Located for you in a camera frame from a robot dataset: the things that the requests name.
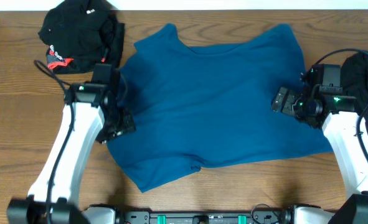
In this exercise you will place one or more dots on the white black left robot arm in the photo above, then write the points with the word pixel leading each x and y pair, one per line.
pixel 91 114

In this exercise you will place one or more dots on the black folded garment red trim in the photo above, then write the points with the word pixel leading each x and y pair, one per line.
pixel 80 34

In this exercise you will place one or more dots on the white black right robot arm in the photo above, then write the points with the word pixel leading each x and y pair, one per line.
pixel 327 109

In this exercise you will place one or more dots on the black garment at right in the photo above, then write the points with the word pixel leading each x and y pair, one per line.
pixel 354 80

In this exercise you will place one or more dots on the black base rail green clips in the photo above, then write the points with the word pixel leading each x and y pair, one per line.
pixel 183 217

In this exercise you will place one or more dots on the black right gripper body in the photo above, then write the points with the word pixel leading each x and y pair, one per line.
pixel 295 105

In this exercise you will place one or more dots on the blue polo shirt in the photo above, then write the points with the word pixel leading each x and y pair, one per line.
pixel 196 107

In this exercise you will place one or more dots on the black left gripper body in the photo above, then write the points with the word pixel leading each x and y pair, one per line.
pixel 122 122

